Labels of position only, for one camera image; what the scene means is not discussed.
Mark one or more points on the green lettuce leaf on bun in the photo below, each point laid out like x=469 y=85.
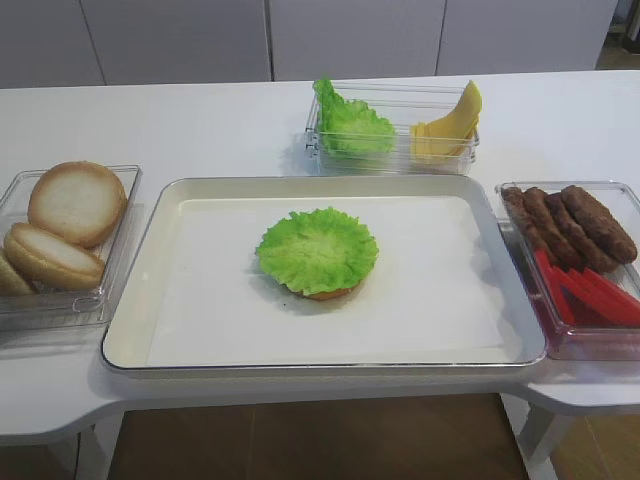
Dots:
x=318 y=252

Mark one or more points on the green lettuce leaves in container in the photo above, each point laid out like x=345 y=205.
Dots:
x=350 y=128

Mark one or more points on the clear lettuce cheese container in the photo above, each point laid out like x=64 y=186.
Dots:
x=403 y=106

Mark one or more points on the yellow cheese slices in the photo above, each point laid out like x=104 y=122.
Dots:
x=448 y=136

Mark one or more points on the bottom burger bun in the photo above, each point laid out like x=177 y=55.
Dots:
x=327 y=295

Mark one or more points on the white metal baking tray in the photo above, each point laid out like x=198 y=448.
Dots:
x=127 y=342

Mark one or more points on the white parchment paper sheet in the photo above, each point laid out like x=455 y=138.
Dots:
x=424 y=301

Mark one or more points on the large upright bun half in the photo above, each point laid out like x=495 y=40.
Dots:
x=81 y=202

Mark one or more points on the brown meat patties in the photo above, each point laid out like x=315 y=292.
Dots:
x=571 y=227

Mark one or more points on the clear patty tomato container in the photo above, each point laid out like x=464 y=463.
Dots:
x=579 y=343

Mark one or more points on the clear bun container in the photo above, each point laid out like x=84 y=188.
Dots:
x=50 y=307

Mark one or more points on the red tomato slices stack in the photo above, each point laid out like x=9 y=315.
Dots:
x=587 y=299

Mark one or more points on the middle bun half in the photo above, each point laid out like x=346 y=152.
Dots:
x=49 y=259

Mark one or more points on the leftmost bun half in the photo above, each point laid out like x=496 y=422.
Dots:
x=11 y=282

